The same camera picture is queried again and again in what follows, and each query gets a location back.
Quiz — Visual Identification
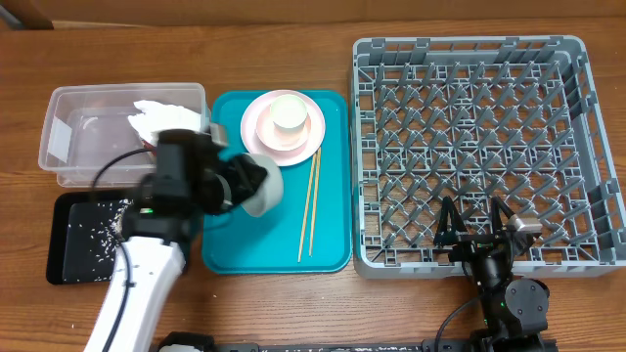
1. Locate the right wooden chopstick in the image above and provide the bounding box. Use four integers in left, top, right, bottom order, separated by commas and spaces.
308, 148, 322, 256

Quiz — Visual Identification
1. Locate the white cup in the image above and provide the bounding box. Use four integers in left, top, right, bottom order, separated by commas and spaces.
270, 94, 307, 133

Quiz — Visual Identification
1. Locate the grey bowl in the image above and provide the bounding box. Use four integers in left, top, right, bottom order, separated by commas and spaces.
242, 154, 284, 217

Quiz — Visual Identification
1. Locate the wooden chopstick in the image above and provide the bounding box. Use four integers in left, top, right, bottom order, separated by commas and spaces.
297, 151, 319, 263
308, 148, 322, 256

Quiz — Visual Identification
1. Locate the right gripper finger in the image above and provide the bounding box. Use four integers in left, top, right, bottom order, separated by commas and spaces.
490, 196, 514, 234
433, 197, 468, 246

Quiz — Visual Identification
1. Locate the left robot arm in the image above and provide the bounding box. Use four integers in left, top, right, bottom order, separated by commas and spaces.
86, 125, 284, 351

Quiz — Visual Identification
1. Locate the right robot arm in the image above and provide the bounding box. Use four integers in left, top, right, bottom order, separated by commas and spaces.
433, 197, 558, 351

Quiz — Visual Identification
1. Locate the large pink plate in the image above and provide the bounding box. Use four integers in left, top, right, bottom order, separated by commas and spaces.
241, 90, 326, 166

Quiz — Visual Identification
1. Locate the white napkin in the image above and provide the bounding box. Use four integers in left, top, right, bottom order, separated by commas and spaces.
127, 100, 201, 146

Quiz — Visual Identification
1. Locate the grey dishwasher rack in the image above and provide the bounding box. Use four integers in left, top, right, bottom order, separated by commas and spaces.
351, 35, 625, 279

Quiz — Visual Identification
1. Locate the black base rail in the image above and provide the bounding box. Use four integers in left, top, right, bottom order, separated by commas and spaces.
149, 331, 470, 352

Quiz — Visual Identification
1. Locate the left wooden chopstick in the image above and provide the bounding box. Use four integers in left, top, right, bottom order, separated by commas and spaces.
297, 151, 319, 263

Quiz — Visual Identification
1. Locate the teal plastic tray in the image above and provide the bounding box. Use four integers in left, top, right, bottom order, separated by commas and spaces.
201, 90, 352, 275

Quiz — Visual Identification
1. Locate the red snack wrapper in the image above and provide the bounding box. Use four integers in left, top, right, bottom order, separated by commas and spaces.
141, 140, 156, 156

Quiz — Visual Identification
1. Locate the black plastic tray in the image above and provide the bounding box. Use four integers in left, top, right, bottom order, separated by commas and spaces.
46, 190, 131, 285

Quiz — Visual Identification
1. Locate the clear plastic bin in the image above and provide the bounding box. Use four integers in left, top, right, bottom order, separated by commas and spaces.
38, 82, 210, 188

